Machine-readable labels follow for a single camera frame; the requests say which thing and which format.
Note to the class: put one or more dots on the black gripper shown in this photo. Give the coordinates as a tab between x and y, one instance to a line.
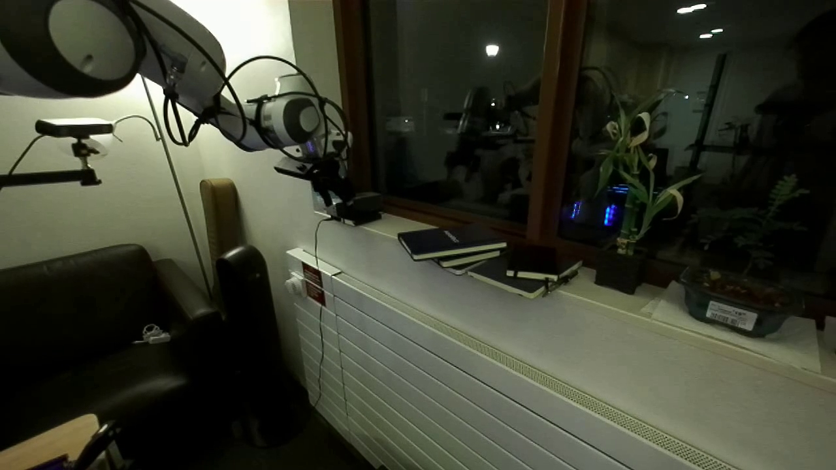
319	173

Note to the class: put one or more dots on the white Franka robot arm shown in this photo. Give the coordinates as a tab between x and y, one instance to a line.
174	53

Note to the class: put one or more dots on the grey rectangular box device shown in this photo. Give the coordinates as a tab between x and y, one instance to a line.
364	209

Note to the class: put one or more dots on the dark red warning sticker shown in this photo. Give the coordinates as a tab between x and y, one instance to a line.
315	284

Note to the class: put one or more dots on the brown wooden board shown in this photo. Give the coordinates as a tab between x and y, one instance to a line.
223	217

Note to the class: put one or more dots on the black cylindrical tower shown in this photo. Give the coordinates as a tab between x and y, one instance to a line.
251	330

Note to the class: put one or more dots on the thin metal lamp pole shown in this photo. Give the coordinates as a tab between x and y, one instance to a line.
174	192

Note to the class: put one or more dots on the white slatted radiator cover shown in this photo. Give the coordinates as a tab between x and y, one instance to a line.
435	382

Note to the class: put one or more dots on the small white object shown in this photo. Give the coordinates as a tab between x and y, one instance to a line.
153	335

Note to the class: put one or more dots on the black leather armchair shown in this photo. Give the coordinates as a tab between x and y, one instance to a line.
86	330

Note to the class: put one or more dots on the black square plant pot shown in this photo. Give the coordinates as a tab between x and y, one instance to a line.
620	273

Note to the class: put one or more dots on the tall green orchid plant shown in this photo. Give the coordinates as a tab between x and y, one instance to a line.
641	173

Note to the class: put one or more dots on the light wooden table corner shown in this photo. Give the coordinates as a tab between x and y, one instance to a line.
48	444

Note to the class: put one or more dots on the dark planter with white label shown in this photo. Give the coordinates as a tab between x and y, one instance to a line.
734	305

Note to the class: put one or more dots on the dark leafy green plant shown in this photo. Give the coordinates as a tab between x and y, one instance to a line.
748	225

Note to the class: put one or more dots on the brown wooden window frame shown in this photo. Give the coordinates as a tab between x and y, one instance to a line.
558	113

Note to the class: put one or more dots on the black stereo camera bar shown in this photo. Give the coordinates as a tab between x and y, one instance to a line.
74	127

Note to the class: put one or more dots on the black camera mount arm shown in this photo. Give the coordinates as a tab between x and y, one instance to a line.
52	179

